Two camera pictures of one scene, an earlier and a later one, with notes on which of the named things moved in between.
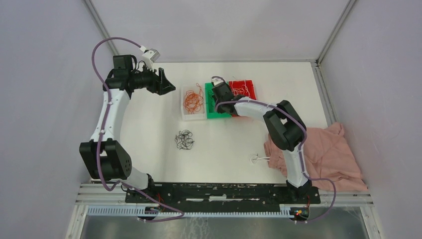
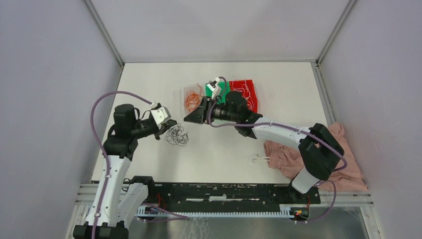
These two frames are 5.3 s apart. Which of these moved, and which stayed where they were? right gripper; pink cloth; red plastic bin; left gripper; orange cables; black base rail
Moved: left gripper; right gripper
Stayed: orange cables; pink cloth; red plastic bin; black base rail
